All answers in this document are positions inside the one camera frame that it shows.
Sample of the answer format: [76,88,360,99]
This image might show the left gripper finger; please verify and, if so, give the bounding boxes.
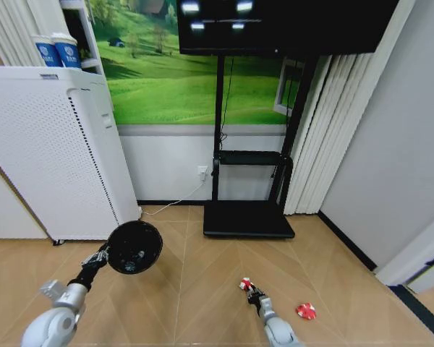
[82,253,106,268]
[93,244,112,264]

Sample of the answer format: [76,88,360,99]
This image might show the black round trash bin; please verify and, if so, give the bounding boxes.
[106,220,164,275]

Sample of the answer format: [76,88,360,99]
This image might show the black television floor stand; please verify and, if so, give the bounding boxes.
[203,53,319,239]

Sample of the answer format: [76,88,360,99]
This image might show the white perforated air purifier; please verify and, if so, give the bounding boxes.
[0,65,142,242]

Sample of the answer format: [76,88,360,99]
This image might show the white vertical blinds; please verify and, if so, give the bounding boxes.
[283,53,379,216]

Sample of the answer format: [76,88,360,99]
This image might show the blue white paper cup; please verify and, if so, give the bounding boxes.
[30,34,64,68]
[51,32,83,71]

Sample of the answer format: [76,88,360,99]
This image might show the white open shelf unit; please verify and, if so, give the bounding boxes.
[59,0,106,76]

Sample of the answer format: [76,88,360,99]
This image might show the black flat screen television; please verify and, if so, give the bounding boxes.
[176,0,400,56]

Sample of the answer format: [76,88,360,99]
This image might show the white power cable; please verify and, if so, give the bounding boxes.
[140,179,205,216]

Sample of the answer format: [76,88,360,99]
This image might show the white door with black handle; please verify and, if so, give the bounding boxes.
[375,205,434,294]

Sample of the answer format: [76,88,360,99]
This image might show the green meadow wall poster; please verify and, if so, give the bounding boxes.
[84,0,306,126]

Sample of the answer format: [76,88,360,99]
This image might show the black hanging television cable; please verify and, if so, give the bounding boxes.
[218,56,236,145]

